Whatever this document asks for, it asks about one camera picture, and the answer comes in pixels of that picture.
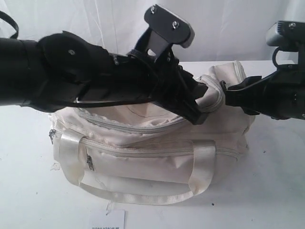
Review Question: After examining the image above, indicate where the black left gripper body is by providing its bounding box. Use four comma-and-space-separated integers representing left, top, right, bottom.
128, 51, 195, 108

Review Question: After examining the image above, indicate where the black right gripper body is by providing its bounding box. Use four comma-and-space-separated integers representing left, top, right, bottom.
259, 66, 305, 120

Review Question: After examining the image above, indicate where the white fabric duffel bag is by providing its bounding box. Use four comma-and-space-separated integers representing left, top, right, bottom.
49, 61, 254, 205

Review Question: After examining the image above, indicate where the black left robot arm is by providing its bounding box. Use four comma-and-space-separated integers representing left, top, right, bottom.
0, 31, 207, 125

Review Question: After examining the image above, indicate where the white backdrop curtain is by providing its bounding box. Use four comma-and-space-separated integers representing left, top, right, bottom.
0, 0, 305, 62

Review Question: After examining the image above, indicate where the white paper tag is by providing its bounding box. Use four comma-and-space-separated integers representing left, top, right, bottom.
86, 209, 125, 229

